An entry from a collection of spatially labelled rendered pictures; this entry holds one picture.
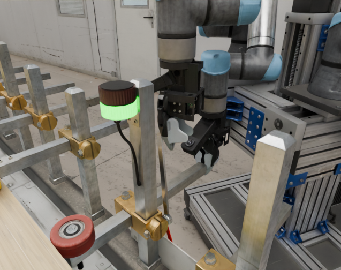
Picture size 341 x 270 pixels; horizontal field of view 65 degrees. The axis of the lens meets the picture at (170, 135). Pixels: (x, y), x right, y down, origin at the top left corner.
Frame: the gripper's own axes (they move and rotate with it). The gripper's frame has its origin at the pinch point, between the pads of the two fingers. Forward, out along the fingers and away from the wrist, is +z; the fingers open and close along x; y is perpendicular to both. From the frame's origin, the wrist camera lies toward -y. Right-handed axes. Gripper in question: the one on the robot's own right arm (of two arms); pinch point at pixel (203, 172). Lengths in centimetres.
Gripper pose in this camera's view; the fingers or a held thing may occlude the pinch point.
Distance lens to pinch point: 82.7
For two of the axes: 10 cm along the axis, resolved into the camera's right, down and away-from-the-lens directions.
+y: 6.9, -3.3, 6.4
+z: 0.0, 8.9, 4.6
